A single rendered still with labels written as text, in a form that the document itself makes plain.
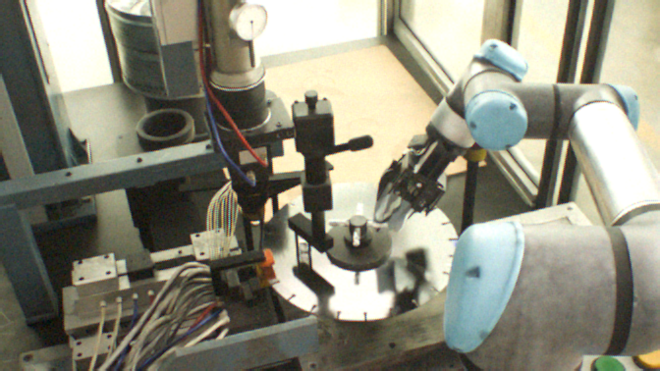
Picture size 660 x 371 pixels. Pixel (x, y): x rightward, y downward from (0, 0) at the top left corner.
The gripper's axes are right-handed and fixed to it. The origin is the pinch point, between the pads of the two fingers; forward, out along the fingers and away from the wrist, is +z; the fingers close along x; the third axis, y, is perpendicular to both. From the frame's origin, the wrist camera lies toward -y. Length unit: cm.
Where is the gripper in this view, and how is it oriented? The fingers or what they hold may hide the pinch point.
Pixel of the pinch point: (381, 223)
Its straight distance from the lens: 130.1
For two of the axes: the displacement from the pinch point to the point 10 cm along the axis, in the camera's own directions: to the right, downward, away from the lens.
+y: -1.4, 4.4, -8.8
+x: 8.6, 5.0, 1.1
